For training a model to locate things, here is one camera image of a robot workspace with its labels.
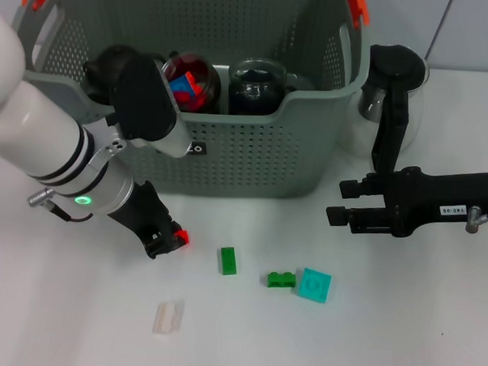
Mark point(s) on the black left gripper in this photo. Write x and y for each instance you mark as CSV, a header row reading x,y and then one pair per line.
x,y
141,211

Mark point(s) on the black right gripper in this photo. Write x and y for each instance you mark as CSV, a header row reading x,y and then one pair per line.
x,y
433,197

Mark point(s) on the small red brick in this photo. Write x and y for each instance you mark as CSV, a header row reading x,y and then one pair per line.
x,y
183,237

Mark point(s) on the clear transparent brick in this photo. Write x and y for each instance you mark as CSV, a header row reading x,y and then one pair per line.
x,y
168,317

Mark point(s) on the green two-stud brick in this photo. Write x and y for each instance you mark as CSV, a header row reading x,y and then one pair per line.
x,y
282,280

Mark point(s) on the glass teacup black sleeve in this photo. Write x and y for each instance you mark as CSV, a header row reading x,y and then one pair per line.
x,y
255,70
251,106

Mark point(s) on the glass jar with bricks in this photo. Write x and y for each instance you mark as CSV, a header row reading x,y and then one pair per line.
x,y
209,88

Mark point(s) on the blue square plate brick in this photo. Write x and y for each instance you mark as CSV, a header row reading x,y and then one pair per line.
x,y
181,83

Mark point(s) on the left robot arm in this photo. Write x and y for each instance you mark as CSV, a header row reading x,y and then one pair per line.
x,y
35,129

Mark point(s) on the grey perforated storage basket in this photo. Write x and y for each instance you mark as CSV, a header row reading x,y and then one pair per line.
x,y
249,163

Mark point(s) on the teal square plate brick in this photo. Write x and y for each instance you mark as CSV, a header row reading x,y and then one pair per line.
x,y
314,285

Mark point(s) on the glass coffee pot black lid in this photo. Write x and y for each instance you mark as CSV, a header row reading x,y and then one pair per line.
x,y
394,72

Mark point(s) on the black clay teapot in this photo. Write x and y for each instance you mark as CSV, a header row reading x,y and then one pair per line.
x,y
107,67

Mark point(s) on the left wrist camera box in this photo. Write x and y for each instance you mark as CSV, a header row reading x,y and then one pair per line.
x,y
146,101

